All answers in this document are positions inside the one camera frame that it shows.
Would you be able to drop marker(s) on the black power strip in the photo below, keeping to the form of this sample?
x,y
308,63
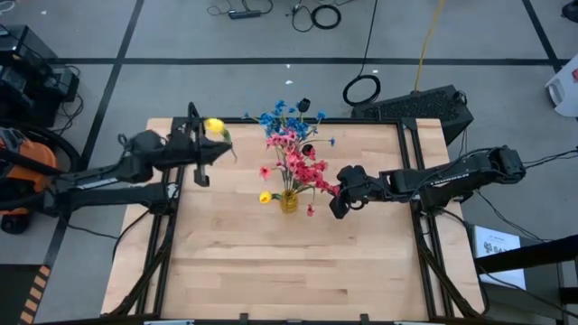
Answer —
x,y
244,14

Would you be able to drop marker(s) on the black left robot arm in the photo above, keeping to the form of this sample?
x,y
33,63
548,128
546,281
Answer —
x,y
113,198

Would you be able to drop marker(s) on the orange vacuum cleaner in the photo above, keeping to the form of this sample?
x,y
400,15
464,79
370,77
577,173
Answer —
x,y
27,167

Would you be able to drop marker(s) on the black bar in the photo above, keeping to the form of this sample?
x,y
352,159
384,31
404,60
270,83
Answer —
x,y
533,255

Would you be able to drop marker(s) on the red artificial flower bunch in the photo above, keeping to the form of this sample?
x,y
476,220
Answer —
x,y
316,173

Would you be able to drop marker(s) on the black metal table frame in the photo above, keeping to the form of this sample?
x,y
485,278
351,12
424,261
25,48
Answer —
x,y
361,120

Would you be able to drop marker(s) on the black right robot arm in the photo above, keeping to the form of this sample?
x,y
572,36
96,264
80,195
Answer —
x,y
451,178

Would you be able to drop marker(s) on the black perforated computer case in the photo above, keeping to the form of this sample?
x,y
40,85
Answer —
x,y
415,106

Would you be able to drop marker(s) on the white printed box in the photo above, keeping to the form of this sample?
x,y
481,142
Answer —
x,y
496,262

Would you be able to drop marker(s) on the amber glass bottle vase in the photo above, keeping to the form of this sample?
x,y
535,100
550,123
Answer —
x,y
289,203

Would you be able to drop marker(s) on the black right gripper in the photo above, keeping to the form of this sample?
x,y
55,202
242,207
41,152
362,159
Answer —
x,y
361,182

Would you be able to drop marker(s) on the yellow artificial tulip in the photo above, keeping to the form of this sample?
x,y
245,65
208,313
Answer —
x,y
265,197
215,125

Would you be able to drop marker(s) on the person's shoe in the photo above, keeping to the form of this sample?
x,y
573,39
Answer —
x,y
571,10

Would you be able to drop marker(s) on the black and orange hazard strip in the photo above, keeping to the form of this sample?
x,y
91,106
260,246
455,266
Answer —
x,y
35,293

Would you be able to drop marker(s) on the pink artificial flower bunch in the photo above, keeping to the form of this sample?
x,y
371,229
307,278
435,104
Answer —
x,y
282,141

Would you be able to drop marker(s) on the blue artificial flower bunch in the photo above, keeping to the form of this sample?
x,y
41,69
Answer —
x,y
267,119
298,124

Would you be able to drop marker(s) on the black equipment stack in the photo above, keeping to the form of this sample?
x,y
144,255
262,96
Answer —
x,y
27,81

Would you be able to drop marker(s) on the white plastic bucket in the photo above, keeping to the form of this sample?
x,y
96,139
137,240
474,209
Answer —
x,y
564,90

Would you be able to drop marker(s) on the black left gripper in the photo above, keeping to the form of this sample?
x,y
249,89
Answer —
x,y
185,149

